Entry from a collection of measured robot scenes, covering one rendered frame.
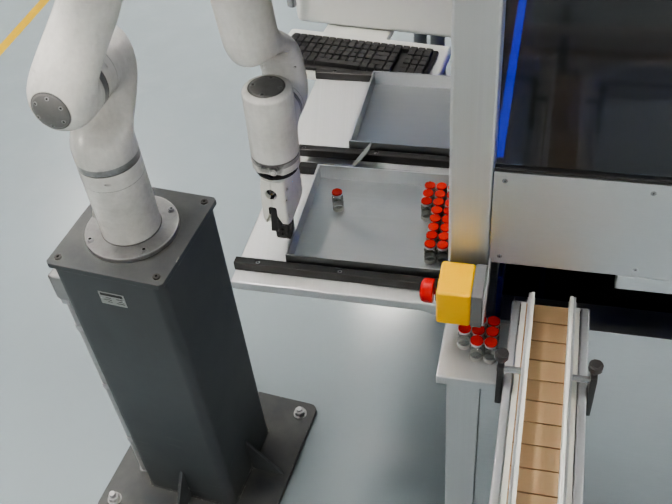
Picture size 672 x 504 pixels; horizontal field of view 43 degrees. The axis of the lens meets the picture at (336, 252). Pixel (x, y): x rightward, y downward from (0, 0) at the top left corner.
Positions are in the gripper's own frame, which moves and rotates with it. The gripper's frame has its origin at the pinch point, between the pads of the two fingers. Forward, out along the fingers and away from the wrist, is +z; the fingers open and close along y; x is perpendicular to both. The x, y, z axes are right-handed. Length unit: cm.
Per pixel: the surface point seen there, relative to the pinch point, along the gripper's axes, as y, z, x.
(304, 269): -7.9, 2.0, -5.6
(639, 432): -12, 30, -69
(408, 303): -11.0, 3.8, -25.2
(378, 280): -8.1, 2.0, -19.3
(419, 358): 44, 92, -20
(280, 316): 53, 93, 25
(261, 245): -1.2, 4.3, 4.8
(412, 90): 52, 4, -15
